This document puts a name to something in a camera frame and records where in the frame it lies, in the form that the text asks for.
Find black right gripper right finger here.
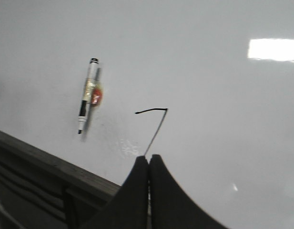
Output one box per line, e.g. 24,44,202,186
149,155,226,229

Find white whiteboard with grey frame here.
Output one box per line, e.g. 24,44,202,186
0,0,294,229

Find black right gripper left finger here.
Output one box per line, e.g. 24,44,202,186
81,156,149,229

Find white black whiteboard marker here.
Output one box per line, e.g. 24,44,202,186
78,58,99,134

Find red round magnet in tape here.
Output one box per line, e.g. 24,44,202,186
91,83,103,106

